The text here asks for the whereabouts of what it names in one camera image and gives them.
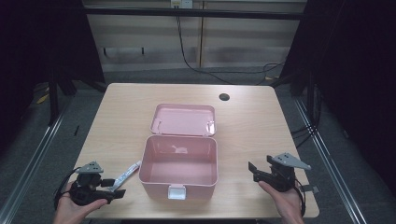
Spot black horizontal frame beam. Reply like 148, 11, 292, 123
83, 7, 307, 21

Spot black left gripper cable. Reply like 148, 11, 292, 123
53, 167, 82, 210

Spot person's left hand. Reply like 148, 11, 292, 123
52, 181, 108, 224

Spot metal floor rail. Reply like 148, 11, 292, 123
0, 102, 71, 224
293, 97, 370, 224

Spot black metal stand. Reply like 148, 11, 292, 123
47, 66, 61, 127

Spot white wall socket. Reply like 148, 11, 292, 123
170, 0, 194, 9

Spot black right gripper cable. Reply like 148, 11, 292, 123
293, 178, 308, 217

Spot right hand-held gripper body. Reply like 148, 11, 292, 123
262, 151, 312, 192

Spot white ointment tube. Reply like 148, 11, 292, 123
108, 160, 143, 192

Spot pink plastic storage box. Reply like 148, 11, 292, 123
138, 103, 219, 201

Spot yellow floor tape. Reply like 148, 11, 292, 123
35, 92, 50, 105

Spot person's right hand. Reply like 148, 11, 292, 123
258, 181, 305, 224

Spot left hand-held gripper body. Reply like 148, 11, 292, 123
68, 161, 115, 206

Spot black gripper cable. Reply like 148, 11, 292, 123
293, 178, 308, 217
53, 167, 82, 210

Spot black curtain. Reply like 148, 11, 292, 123
278, 0, 396, 197
0, 0, 106, 157

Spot black wall cable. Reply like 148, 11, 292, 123
176, 14, 285, 86

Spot black floor cables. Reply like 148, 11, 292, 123
290, 83, 323, 149

